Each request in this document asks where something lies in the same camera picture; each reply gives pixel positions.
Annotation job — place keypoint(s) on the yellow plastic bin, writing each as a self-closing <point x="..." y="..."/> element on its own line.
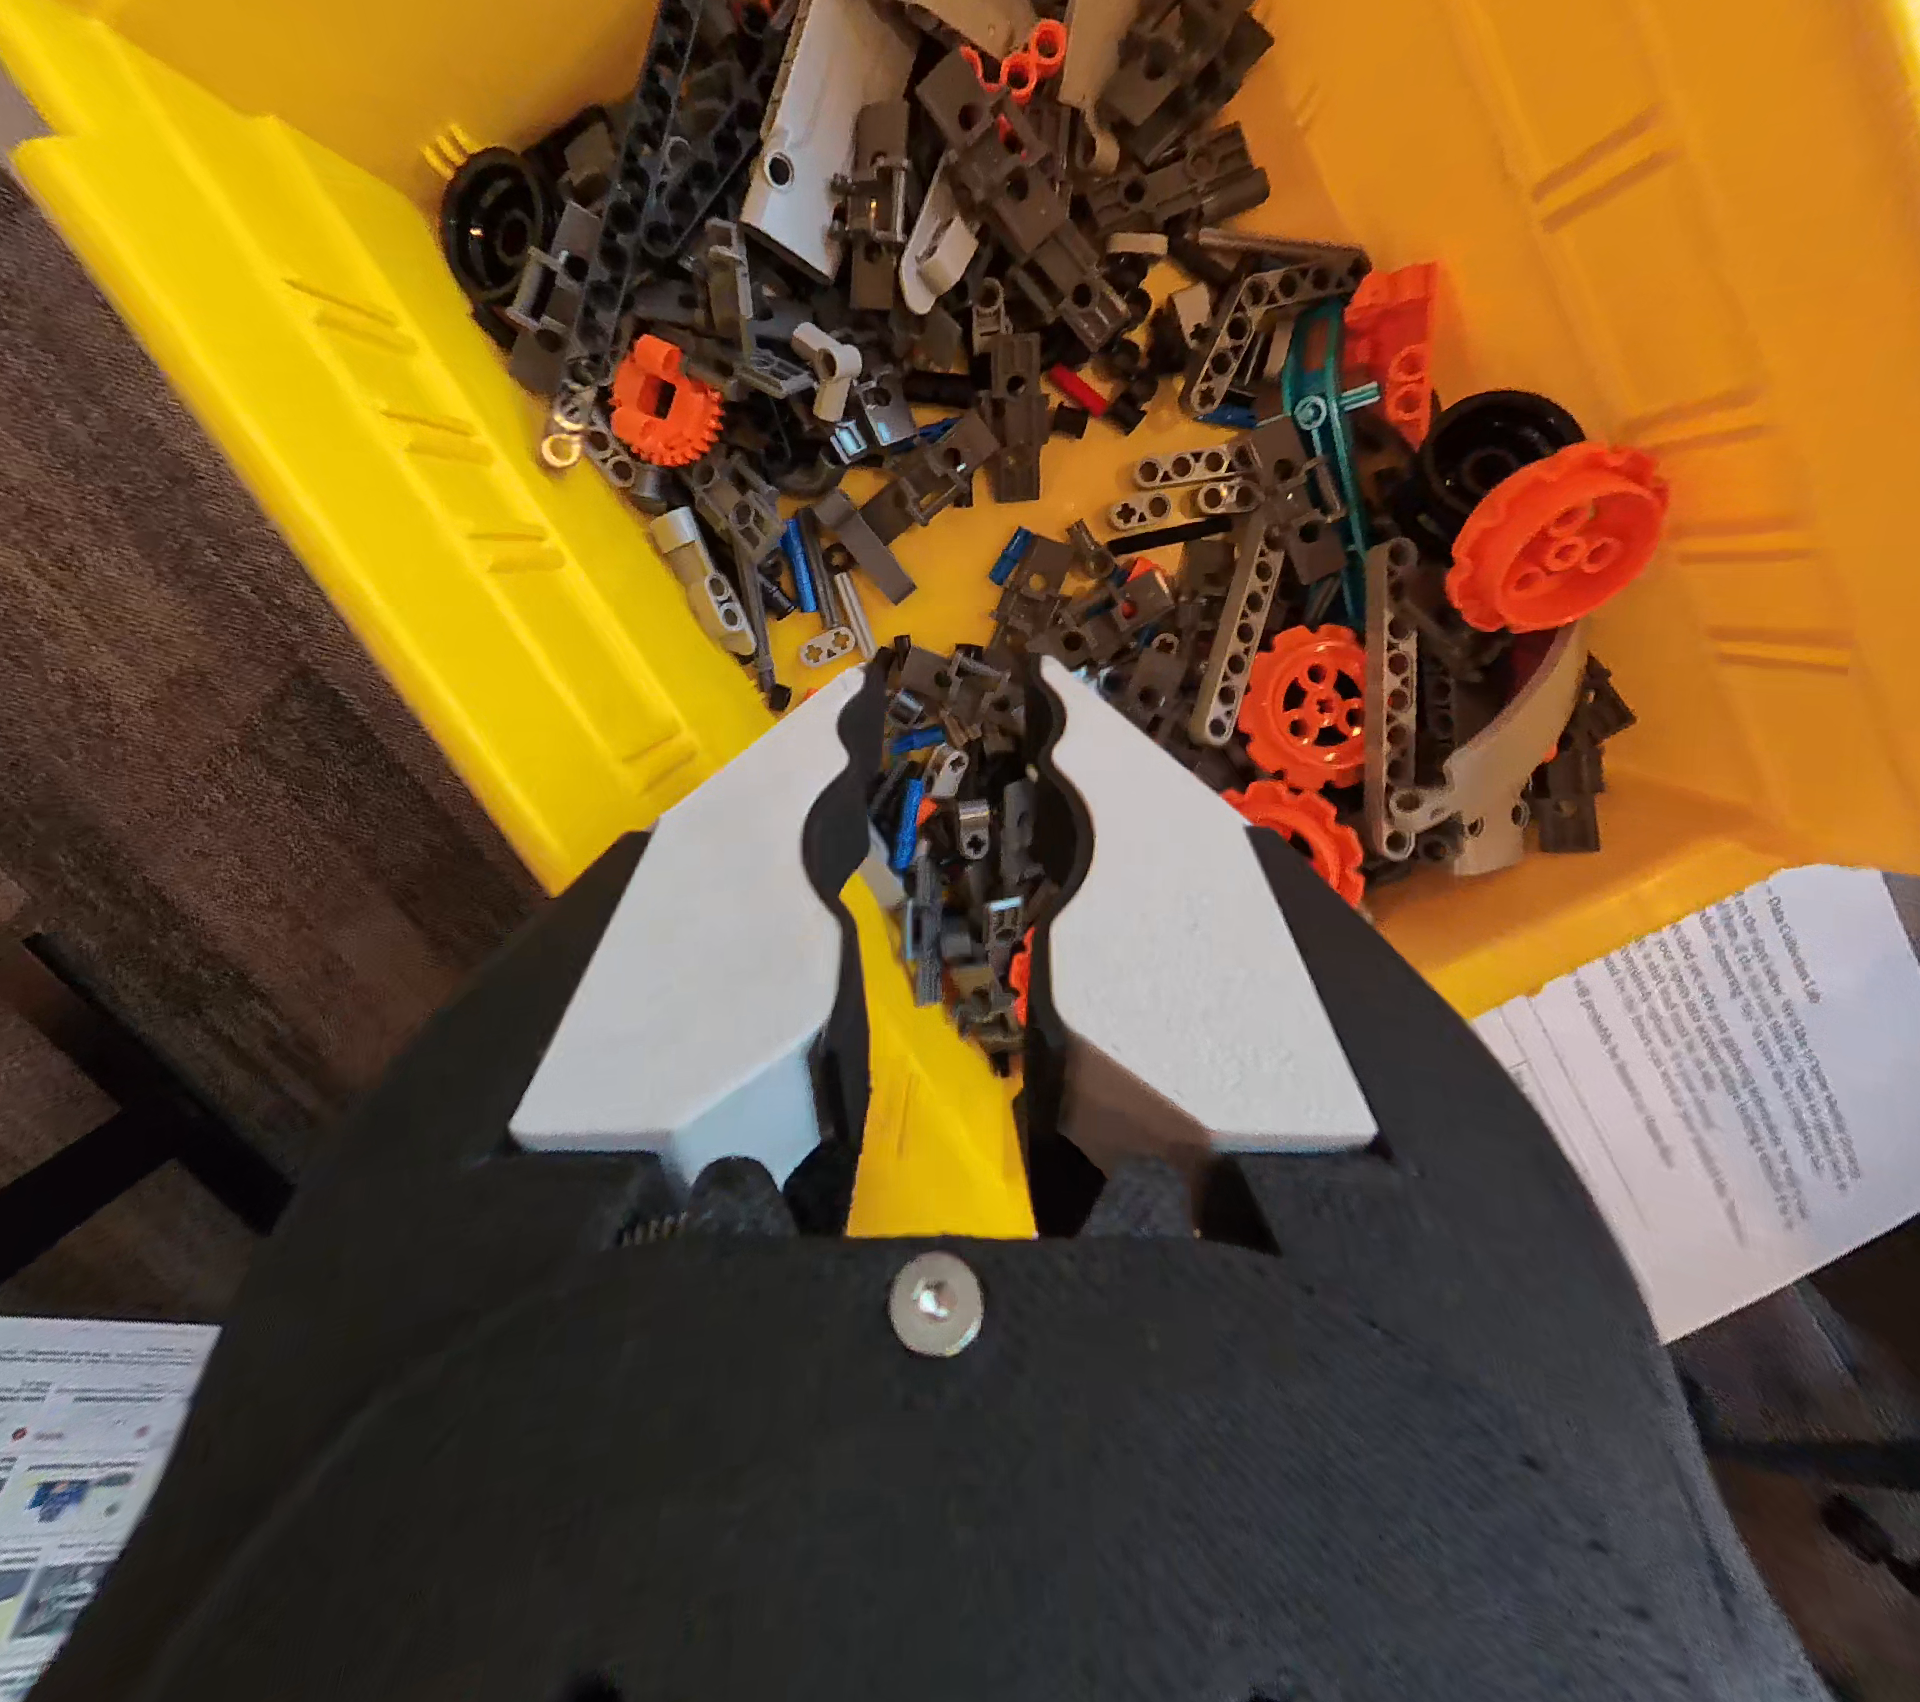
<point x="1574" y="82"/>

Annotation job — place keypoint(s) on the printed paper sheet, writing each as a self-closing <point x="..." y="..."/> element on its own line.
<point x="1695" y="1103"/>

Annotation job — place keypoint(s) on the teal curved beam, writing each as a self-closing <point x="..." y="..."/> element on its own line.
<point x="1328" y="412"/>

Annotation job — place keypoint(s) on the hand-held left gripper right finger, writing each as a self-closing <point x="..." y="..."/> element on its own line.
<point x="1185" y="953"/>

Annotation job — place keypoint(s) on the pile of brick parts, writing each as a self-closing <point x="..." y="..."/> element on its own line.
<point x="1020" y="232"/>

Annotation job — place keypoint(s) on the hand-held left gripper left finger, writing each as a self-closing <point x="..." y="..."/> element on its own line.
<point x="705" y="953"/>

